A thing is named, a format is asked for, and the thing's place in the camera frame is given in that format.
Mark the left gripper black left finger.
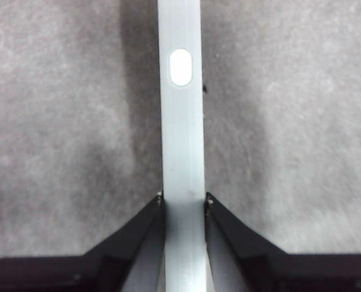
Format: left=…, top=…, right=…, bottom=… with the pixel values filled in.
left=0, top=191, right=166, bottom=292

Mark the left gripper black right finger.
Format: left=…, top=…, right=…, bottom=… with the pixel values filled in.
left=203, top=191, right=361, bottom=292

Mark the grey-handled sponge cup brush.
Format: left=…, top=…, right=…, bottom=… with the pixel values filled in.
left=156, top=0, right=211, bottom=292

